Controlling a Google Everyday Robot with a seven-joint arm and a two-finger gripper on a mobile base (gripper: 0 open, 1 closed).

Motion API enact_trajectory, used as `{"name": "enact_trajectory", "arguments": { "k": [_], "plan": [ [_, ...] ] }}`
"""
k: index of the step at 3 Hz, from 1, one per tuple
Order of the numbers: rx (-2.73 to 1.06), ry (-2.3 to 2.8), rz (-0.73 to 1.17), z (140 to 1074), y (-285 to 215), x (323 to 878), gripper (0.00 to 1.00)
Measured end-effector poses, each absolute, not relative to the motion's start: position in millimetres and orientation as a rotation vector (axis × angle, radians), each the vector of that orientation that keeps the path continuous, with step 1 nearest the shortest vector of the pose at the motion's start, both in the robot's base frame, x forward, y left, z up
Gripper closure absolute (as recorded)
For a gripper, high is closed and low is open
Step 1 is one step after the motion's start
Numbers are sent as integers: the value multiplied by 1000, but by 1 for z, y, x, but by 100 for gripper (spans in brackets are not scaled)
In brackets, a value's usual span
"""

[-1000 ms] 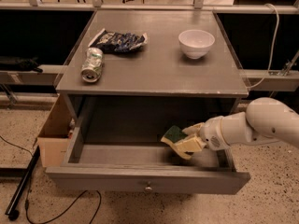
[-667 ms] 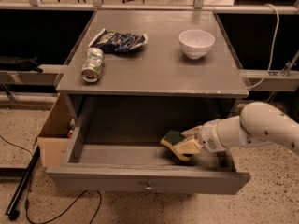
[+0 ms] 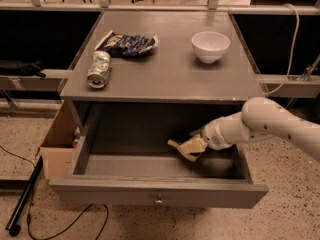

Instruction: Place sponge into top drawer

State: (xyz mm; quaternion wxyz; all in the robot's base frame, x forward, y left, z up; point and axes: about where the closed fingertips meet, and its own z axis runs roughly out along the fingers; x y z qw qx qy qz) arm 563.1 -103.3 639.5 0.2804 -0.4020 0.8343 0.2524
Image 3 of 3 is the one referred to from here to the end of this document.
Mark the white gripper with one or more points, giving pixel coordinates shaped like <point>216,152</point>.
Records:
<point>213,134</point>

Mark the green and yellow sponge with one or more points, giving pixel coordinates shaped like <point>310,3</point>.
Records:
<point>189,157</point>

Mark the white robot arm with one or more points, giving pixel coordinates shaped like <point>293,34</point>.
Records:
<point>259,119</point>

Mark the open grey top drawer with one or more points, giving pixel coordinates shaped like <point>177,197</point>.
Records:
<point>123,158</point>

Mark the white ceramic bowl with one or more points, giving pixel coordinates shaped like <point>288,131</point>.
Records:
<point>209,46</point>

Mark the grey wooden cabinet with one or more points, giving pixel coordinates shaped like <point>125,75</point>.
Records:
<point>171,73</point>

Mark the crushed silver soda can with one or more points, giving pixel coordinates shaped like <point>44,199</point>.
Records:
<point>99,71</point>

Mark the blue crumpled chip bag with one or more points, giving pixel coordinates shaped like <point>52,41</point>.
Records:
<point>122,45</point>

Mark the brown cardboard box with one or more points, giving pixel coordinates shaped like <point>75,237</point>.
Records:
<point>58,146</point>

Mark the black object on shelf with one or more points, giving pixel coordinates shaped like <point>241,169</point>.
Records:
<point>20,68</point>

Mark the black metal bar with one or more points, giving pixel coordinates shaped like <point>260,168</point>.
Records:
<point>12,226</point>

